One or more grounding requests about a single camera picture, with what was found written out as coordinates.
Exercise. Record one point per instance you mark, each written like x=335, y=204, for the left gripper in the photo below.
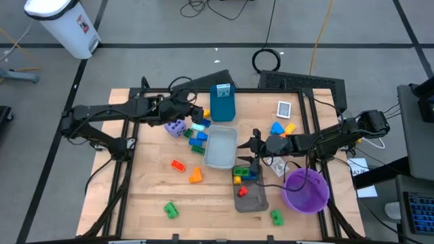
x=179, y=112

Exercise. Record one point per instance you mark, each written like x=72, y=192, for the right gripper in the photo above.
x=261, y=146

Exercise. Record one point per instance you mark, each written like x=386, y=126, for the yellow peg block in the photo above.
x=207, y=113

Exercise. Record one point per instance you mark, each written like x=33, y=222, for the blue toy block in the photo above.
x=249, y=177

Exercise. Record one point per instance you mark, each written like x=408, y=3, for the purple foam die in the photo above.
x=175, y=128

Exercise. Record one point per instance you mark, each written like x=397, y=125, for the red toy brick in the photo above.
x=242, y=192

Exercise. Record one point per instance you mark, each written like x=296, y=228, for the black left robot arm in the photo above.
x=101, y=110

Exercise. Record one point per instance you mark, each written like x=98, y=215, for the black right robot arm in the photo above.
x=325, y=140

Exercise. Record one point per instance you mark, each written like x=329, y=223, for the dark blue toy brick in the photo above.
x=206, y=123

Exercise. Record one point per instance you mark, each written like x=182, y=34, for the pale mint toy brick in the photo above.
x=198, y=127

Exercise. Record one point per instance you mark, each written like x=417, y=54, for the small dark green brick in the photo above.
x=188, y=133

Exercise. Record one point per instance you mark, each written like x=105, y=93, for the blue peg block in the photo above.
x=202, y=136

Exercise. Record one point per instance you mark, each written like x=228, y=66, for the teal plastic bin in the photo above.
x=222, y=108

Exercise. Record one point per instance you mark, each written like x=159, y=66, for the small yellow block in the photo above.
x=237, y=180

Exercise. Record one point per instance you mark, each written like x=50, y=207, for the blue wedge block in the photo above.
x=277, y=128

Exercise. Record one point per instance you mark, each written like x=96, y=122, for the white plastic bin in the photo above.
x=220, y=145

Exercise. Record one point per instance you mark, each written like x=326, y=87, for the orange foam die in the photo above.
x=283, y=135

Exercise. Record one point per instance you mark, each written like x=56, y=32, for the dark green toy brick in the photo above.
x=198, y=150

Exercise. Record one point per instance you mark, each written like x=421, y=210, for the black slanted panel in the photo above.
x=210, y=80

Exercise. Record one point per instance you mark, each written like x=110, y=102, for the yellow toy brick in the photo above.
x=290, y=128

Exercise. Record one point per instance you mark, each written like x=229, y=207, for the smoky transparent tray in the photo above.
x=254, y=203

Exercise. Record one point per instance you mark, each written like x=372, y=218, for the orange-red toy brick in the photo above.
x=178, y=166

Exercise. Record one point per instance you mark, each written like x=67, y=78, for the orange peg block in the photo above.
x=196, y=176

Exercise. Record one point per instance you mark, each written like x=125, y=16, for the purple plastic bucket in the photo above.
x=305, y=194

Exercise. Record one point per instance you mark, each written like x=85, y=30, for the green notched block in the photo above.
x=171, y=210
x=277, y=218

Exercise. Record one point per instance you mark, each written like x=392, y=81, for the black perforated case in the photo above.
x=298, y=81

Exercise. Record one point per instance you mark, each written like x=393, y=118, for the white paper sheet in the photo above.
x=359, y=166

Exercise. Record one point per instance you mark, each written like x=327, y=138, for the white computer mouse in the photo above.
x=393, y=210

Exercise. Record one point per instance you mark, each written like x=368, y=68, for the white trash can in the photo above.
x=64, y=27

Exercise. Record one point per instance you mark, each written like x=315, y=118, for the grey desk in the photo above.
x=417, y=145

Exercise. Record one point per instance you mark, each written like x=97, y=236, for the backlit keyboard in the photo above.
x=420, y=213

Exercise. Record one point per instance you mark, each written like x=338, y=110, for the black computer monitor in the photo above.
x=425, y=108

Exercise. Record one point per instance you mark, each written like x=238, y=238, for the grey stand base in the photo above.
x=20, y=75

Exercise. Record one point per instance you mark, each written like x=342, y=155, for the black caster base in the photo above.
x=5, y=117

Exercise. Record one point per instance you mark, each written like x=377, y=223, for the black table frame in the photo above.
x=288, y=91

